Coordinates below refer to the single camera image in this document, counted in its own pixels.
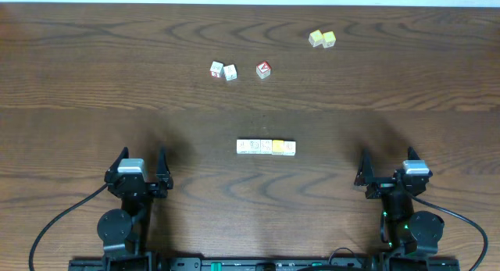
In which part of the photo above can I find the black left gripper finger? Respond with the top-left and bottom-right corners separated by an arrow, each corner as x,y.
155,147 -> 173,190
106,147 -> 129,173

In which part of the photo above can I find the white block brown circle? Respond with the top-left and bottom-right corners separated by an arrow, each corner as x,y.
283,141 -> 296,156

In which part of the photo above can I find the white block cat drawing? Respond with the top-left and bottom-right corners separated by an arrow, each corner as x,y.
237,139 -> 251,154

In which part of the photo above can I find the white block yellow side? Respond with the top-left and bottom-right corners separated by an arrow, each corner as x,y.
272,140 -> 284,155

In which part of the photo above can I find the white block blue side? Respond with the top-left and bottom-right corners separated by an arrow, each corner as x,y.
248,139 -> 261,154

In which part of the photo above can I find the white block green side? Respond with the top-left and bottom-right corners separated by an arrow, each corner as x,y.
260,140 -> 273,155

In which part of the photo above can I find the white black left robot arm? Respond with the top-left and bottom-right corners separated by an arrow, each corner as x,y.
97,148 -> 173,271

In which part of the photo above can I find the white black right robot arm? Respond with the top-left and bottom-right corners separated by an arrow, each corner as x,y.
354,148 -> 445,270

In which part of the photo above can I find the white block red side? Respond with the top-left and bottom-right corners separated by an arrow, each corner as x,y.
209,61 -> 224,78

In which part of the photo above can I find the white wooden block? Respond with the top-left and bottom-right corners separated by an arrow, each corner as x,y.
223,64 -> 238,80

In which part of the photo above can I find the pale yellow wooden block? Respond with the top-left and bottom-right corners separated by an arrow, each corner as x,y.
309,30 -> 323,47

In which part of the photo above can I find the red letter wooden block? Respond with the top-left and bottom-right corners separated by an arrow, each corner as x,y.
256,61 -> 272,79

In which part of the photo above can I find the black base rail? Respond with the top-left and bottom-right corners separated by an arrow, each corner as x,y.
68,257 -> 460,271

